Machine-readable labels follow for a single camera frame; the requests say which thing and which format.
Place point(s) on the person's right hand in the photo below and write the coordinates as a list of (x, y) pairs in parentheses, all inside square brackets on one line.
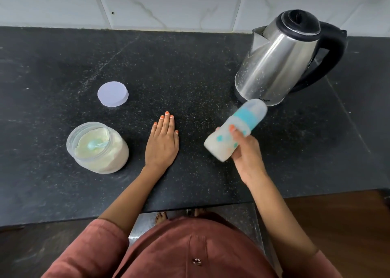
[(248, 159)]

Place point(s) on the person's left hand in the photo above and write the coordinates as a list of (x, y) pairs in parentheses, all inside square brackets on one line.
[(161, 150)]

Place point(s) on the clear plastic baby bottle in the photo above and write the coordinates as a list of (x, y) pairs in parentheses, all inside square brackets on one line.
[(219, 145)]

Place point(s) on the blue bottle teat cap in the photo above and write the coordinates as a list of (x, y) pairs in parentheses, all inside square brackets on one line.
[(251, 114)]

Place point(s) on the clear milk powder jar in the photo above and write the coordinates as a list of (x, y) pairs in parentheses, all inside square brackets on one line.
[(112, 156)]

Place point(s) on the light blue measuring scoop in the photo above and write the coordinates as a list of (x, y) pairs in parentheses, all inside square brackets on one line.
[(96, 143)]

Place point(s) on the lilac round jar lid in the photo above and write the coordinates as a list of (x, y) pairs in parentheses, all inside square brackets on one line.
[(112, 94)]

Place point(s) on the steel electric kettle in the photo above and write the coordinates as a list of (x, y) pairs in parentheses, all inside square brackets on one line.
[(274, 64)]

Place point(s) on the person's left forearm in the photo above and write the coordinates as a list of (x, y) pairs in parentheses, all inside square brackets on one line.
[(128, 201)]

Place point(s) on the person's right forearm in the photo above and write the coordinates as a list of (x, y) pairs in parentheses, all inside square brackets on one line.
[(286, 223)]

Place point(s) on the person's left foot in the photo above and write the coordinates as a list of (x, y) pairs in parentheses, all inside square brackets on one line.
[(161, 218)]

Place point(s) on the person's foot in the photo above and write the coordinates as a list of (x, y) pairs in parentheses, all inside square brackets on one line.
[(161, 218), (198, 211)]

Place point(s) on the person's right foot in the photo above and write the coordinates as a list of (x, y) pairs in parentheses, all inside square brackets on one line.
[(198, 211)]

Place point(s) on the reddish pink garment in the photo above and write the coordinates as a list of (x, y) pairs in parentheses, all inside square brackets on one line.
[(182, 250)]

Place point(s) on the dark wooden cabinet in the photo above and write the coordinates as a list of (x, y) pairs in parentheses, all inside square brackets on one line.
[(344, 226)]

